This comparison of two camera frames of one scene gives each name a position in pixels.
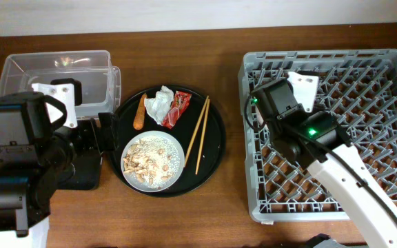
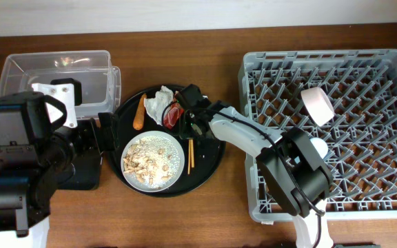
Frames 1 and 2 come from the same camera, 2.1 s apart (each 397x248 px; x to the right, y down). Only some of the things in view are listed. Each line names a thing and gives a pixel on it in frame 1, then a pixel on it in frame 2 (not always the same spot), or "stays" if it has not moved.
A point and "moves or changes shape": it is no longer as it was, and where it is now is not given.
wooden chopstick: [196, 130] moves or changes shape
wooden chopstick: [206, 117] to [192, 153]
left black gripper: [89, 127] stays
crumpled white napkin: [158, 105] stays
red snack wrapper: [179, 103] stays
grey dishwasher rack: [373, 96] stays
